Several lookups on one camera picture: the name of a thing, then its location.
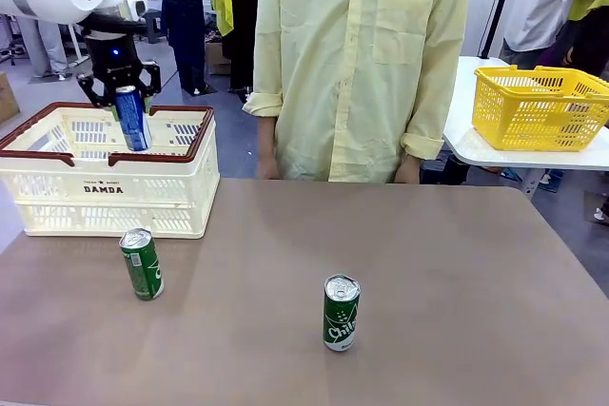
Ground yellow plastic shopping basket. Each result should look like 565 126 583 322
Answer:
472 64 609 152

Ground bystander yellow-green vest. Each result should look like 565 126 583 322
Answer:
560 0 609 87

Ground person's left hand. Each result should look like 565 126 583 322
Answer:
394 160 423 184

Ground black tripod stand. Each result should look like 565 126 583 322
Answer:
479 0 521 61

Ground person's right hand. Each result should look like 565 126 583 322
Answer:
258 157 284 181

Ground bystander with yellow vest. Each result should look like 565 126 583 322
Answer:
206 0 262 93

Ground small cardboard box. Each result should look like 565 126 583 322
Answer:
204 41 233 76

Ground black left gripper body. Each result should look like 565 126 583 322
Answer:
85 33 144 93

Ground bystander in light grey trousers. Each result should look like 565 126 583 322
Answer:
16 14 69 79

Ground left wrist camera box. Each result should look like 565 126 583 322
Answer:
123 0 149 23

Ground large cardboard box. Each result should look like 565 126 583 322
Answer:
0 71 21 126

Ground person in yellow shirt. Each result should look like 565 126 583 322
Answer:
242 0 472 184

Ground bystander white shirt navy trousers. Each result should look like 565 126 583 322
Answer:
144 0 211 96

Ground cream folding basket brown handles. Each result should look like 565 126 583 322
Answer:
0 101 222 240

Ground blue Pocari Sweat can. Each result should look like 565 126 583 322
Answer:
113 85 154 153

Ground white side table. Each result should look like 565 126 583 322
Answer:
442 55 609 199

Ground black plastic stool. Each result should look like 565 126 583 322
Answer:
141 10 167 45

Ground person's right forearm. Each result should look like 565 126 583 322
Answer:
256 114 280 161

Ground green Chilsung cider can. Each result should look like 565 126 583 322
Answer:
323 273 363 353
118 227 166 302

